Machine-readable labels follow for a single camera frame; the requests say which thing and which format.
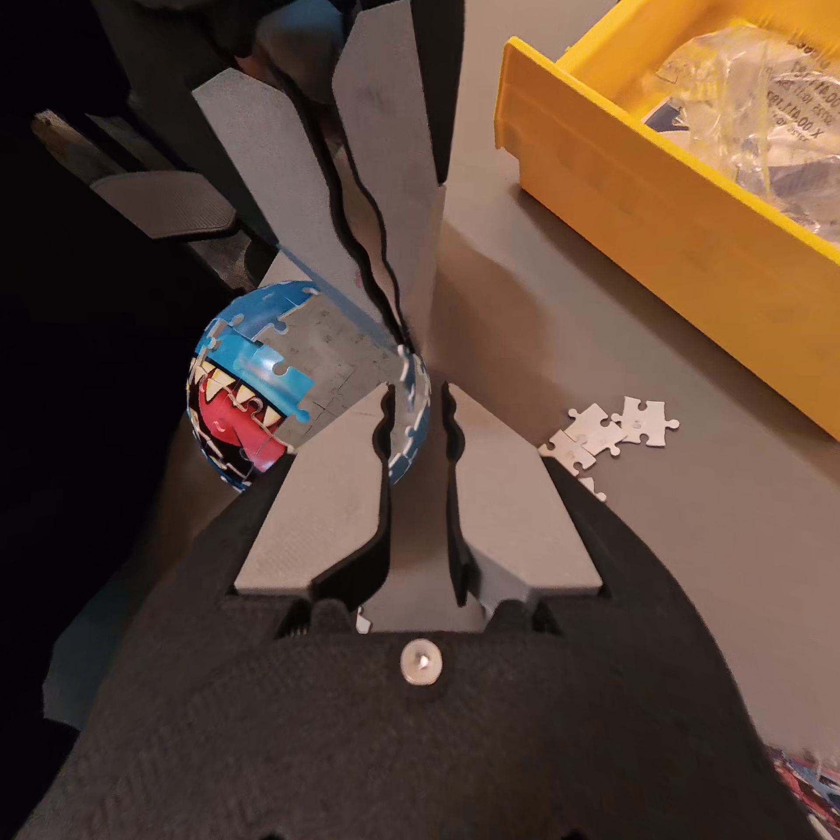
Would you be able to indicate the blue puzzle ball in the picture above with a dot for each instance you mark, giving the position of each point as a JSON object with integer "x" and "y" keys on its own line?
{"x": 249, "y": 367}

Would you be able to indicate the printed puzzle box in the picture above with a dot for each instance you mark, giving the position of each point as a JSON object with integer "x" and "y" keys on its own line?
{"x": 814, "y": 787}

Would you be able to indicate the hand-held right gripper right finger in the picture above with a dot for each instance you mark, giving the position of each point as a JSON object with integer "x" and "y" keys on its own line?
{"x": 518, "y": 525}

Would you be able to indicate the yellow plastic bin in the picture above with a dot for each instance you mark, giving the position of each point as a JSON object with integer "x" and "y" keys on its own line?
{"x": 656, "y": 216}

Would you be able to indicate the clear plastic bag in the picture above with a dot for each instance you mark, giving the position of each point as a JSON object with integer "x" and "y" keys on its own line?
{"x": 754, "y": 98}

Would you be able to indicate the white puzzle piece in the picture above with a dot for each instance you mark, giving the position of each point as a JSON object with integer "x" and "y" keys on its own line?
{"x": 592, "y": 487}
{"x": 362, "y": 622}
{"x": 564, "y": 453}
{"x": 594, "y": 426}
{"x": 640, "y": 420}

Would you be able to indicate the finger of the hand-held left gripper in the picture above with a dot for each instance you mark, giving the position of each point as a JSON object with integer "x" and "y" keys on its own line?
{"x": 262, "y": 151}
{"x": 394, "y": 131}

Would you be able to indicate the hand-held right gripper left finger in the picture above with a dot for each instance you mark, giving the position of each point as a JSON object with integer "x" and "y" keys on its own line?
{"x": 308, "y": 525}

